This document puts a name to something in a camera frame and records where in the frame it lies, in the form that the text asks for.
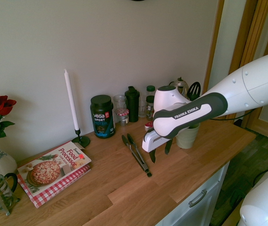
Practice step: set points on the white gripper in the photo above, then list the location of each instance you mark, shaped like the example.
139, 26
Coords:
151, 142

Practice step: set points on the black steel tongs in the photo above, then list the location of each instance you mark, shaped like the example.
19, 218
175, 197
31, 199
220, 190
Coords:
146, 169

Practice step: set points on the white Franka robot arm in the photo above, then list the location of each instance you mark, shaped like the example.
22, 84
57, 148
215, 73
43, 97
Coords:
254, 82

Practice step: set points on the green ribbed ceramic utensil holder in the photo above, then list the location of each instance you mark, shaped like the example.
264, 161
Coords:
186, 139

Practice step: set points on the black candle holder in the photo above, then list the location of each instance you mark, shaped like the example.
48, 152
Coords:
81, 140

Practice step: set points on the red wrist cap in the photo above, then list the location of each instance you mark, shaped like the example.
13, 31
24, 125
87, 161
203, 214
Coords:
148, 126

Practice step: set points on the green lid spice jar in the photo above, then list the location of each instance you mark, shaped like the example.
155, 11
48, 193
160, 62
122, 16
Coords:
149, 106
150, 90

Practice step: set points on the clear drinking glass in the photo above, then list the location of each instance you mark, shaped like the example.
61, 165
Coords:
142, 108

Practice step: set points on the small jar red gingham lid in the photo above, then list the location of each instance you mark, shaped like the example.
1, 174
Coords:
122, 117

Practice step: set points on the black shaker bottle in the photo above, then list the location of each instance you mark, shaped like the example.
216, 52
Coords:
132, 106

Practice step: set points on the clear glass jar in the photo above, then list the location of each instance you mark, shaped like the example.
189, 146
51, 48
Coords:
120, 102

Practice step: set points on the black Vega protein tub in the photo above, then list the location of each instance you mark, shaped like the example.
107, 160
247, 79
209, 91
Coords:
102, 117

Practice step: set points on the white kitchen cabinet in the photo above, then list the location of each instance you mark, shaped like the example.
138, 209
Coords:
195, 212

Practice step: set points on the stainless steel kettle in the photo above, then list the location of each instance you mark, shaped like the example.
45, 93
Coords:
182, 86

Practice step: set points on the black slotted spatula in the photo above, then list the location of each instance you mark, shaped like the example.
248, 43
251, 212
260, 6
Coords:
194, 90

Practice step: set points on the tall white candle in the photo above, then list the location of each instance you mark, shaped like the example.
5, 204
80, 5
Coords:
71, 99

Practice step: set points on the Food Processor cookbook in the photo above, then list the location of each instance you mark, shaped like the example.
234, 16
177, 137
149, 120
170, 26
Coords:
54, 167

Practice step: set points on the red checkered book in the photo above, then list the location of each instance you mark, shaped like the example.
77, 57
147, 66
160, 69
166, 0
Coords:
44, 198

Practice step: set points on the white floral jug vase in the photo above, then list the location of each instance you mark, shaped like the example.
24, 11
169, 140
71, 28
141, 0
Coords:
0, 162

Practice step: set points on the narrow wooden wall trim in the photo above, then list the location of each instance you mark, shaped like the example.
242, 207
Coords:
215, 35

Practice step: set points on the black round wall object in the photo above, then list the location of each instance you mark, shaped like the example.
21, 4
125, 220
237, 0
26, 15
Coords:
137, 0

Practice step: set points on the wide wooden door frame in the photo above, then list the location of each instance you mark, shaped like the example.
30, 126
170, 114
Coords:
256, 28

